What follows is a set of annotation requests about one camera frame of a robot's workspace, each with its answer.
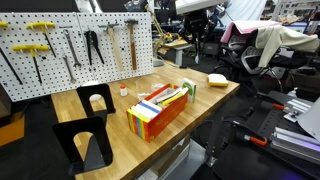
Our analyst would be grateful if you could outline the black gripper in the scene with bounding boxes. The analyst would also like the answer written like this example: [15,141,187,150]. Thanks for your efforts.
[183,9,210,52]

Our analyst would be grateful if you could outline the orange cardboard box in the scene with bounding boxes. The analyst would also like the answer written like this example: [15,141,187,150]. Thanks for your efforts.
[125,83,189,144]

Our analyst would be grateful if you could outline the white plastic cup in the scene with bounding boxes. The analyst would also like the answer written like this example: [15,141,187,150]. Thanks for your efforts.
[80,80,104,102]

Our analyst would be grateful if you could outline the background wooden desk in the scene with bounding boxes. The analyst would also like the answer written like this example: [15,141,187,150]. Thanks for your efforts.
[156,36,193,68]

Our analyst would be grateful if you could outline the yellow sponge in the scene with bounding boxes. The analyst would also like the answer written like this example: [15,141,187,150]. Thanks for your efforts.
[206,73,230,88]

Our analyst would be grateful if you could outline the white fruit picture card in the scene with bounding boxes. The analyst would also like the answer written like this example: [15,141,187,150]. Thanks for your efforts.
[181,77,198,104]

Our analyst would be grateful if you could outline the black mesh office chair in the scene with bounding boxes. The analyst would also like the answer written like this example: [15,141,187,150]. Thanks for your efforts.
[216,33,284,94]

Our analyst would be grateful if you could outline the pink cloth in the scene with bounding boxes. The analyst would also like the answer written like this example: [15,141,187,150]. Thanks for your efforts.
[219,19,281,44]

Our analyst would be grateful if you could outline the beige jacket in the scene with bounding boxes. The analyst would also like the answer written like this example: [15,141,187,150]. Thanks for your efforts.
[254,24,320,68]

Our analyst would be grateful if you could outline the small white bottle red cap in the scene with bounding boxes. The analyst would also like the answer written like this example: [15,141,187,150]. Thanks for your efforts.
[119,84,129,98]

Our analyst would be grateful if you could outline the black metal bookend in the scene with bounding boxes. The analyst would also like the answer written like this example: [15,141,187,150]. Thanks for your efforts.
[52,115,114,177]
[75,83,117,118]

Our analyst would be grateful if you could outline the orange black bar clamp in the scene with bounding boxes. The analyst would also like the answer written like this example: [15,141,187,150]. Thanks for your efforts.
[229,119,269,148]
[256,99,294,116]

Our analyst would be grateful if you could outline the black pliers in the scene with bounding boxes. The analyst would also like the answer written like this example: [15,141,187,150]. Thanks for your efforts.
[83,29,106,67]

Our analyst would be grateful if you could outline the black perforated breadboard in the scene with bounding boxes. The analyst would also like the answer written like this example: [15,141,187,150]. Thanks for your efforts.
[256,99,311,144]

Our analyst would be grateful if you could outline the short aluminium extrusion bars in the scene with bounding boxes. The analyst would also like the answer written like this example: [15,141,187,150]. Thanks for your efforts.
[283,98,315,124]

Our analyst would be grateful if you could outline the long steel wrench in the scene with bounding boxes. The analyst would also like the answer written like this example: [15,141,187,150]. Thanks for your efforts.
[62,29,82,69]

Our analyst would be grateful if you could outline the short steel wrench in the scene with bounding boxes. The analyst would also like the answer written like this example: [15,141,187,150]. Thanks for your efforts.
[61,53,78,84]

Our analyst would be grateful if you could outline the black robot cart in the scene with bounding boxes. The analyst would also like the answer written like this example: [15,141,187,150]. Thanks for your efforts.
[211,89,320,180]

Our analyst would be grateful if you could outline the long aluminium extrusion bars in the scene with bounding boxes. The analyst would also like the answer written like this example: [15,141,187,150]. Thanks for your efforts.
[269,126,320,166]

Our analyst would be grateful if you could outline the white pegboard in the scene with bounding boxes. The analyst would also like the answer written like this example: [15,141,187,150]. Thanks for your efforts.
[0,11,155,103]

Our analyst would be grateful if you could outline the brown handle hammer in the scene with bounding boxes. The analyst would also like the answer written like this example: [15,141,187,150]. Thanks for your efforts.
[124,18,140,72]

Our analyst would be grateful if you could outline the light wooden handle hammer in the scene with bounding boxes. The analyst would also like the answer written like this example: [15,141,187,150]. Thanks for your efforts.
[98,22,125,73]

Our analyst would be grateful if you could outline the yellow T-handle hex key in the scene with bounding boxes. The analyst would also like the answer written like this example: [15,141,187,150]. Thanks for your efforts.
[11,44,50,85]
[25,21,58,58]
[0,21,24,86]

